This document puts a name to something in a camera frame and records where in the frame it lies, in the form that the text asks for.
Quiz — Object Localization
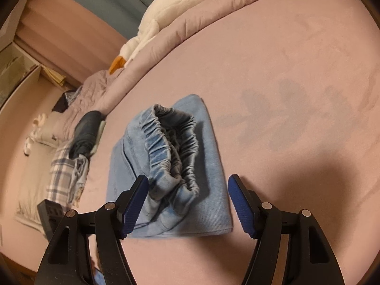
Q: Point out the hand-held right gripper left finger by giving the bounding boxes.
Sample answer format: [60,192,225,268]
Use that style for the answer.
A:
[35,175,149,285]

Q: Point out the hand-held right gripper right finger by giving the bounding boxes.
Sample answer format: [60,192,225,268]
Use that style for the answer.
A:
[228,174,345,285]

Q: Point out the white shelf unit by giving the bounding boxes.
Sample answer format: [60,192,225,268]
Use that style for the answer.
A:
[0,33,42,107]

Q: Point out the dark blue folded clothes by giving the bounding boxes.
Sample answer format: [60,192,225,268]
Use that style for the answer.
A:
[69,110,103,159]

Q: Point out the light blue denim pants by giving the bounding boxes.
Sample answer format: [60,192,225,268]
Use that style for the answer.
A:
[106,94,233,238]

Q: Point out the dark bag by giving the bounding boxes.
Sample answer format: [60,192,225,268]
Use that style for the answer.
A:
[53,90,78,113]

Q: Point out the stack of papers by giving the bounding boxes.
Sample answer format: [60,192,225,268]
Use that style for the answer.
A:
[40,64,67,86]

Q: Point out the pink comforter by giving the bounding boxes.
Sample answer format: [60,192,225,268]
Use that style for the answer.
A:
[56,0,324,143]

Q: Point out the pink bed sheet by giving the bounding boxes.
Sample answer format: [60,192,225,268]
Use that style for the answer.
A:
[83,0,380,285]

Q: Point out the plaid cloth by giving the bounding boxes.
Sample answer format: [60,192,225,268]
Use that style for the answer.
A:
[46,142,90,208]

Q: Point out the light green garment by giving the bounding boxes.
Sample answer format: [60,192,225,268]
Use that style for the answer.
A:
[89,120,107,157]

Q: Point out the pink curtain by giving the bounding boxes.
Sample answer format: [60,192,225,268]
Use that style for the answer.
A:
[15,0,131,86]

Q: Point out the beige folded blanket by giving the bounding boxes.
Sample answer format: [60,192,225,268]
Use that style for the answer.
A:
[15,151,61,229]

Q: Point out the white slipper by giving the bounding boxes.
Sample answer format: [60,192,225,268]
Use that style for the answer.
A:
[31,113,49,131]
[24,138,38,156]

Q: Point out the white goose plush toy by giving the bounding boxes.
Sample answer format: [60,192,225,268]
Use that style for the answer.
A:
[108,0,256,75]

